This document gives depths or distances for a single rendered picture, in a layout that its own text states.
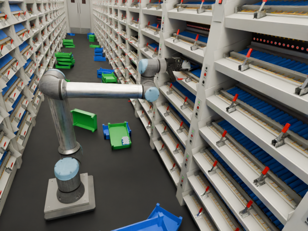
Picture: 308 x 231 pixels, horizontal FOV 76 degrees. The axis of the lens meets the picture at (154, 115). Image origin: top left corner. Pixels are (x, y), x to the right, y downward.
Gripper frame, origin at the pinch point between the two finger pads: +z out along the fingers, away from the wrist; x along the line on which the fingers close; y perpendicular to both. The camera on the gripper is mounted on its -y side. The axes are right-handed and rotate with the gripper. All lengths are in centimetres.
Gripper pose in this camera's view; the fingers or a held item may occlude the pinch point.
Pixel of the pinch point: (190, 68)
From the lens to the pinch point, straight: 143.0
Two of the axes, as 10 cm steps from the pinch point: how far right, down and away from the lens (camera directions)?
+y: 0.8, -8.8, -4.7
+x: -3.4, -4.7, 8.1
